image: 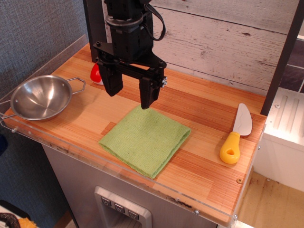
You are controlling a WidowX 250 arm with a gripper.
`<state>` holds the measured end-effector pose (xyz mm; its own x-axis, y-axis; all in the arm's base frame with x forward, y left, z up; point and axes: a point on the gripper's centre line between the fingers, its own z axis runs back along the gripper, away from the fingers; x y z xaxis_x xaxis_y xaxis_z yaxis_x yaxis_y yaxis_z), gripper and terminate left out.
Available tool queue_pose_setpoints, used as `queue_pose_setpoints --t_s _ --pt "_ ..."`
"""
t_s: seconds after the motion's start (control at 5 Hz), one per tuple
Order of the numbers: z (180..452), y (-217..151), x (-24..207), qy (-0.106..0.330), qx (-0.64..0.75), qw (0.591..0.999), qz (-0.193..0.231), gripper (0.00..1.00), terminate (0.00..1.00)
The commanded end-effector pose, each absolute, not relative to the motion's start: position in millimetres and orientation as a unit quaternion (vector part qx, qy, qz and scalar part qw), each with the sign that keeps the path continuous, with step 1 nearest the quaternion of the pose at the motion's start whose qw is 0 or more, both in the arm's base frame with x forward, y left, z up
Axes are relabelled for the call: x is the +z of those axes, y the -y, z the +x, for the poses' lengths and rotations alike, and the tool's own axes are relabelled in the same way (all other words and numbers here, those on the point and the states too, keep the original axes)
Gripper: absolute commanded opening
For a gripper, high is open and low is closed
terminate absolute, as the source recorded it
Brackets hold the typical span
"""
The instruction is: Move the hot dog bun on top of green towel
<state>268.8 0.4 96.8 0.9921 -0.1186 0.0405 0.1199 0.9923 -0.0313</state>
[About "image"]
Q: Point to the dark left shelf post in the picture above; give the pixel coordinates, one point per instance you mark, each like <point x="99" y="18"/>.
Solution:
<point x="95" y="22"/>

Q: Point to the white toy sink unit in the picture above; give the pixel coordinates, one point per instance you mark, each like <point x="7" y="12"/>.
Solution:
<point x="281" y="156"/>

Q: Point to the yellow handled toy knife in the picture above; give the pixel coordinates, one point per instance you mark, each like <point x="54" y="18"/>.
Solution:
<point x="230" y="151"/>

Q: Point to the dark right shelf post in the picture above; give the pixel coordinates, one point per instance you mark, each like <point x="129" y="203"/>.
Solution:
<point x="284" y="57"/>

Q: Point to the green towel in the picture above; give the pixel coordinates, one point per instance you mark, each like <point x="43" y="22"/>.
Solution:
<point x="145" y="140"/>

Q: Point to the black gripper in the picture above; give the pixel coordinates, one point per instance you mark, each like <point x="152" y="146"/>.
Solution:
<point x="130" y="53"/>

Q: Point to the red and white toy bun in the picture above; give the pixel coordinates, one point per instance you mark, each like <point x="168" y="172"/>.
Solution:
<point x="95" y="75"/>

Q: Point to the grey toy fridge cabinet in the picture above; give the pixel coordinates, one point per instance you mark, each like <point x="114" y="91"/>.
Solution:
<point x="79" y="180"/>

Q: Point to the dark shelf post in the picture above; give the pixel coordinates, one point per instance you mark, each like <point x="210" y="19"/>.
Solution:
<point x="95" y="22"/>
<point x="284" y="57"/>

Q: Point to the steel bowl with handles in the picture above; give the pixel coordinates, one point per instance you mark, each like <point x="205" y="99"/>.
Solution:
<point x="43" y="97"/>

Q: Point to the silver dispenser panel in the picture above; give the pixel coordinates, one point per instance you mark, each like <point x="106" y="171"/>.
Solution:
<point x="118" y="212"/>

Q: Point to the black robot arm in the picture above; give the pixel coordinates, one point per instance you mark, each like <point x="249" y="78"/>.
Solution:
<point x="131" y="13"/>

